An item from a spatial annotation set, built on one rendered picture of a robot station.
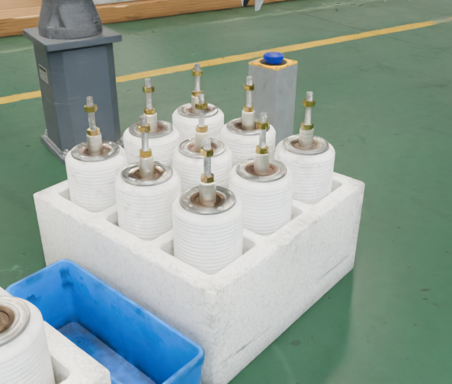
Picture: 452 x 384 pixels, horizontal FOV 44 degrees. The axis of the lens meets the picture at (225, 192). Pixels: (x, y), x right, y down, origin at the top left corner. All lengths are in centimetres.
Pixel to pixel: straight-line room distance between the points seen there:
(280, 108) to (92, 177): 43
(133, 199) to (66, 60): 66
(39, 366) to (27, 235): 62
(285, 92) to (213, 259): 48
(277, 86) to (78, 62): 52
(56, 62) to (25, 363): 93
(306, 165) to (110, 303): 36
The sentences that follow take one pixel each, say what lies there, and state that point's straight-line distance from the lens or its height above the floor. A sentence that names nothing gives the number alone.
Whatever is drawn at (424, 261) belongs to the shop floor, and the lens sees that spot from 113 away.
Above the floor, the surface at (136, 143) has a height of 24.
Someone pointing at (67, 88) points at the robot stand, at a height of 19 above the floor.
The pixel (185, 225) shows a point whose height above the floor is 24.
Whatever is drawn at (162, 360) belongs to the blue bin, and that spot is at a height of 6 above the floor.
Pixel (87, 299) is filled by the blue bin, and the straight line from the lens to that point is 89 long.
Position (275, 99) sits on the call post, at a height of 25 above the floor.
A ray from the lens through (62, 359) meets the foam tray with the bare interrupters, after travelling 65.
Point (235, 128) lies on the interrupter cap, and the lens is 97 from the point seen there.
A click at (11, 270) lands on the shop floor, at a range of 111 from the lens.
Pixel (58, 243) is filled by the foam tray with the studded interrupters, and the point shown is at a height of 11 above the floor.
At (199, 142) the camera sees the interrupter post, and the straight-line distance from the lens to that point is 89.
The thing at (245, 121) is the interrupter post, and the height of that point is 27.
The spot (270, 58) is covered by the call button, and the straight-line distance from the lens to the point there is 112.
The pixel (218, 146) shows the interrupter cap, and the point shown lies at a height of 25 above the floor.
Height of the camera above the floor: 63
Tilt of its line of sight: 29 degrees down
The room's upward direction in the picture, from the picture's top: straight up
